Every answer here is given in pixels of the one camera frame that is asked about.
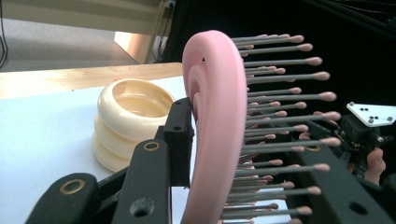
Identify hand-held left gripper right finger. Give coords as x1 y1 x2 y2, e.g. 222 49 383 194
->
274 101 316 188

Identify cream ringed holder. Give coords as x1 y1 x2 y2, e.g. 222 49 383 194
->
92 77 176 174

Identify pink hairbrush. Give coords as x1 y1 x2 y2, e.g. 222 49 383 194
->
181 30 343 224

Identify wooden pillar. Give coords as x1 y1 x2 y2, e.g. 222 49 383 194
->
113 31 166 65

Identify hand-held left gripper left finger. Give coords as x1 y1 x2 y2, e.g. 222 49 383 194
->
163 97 195 189

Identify dark curtain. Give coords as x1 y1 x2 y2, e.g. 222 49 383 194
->
164 0 396 132

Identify beige wall panel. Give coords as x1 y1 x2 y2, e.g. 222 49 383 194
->
0 0 167 35

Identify black cable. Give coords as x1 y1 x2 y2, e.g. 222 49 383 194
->
0 0 9 69

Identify wooden board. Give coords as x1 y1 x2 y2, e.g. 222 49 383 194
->
0 62 183 101

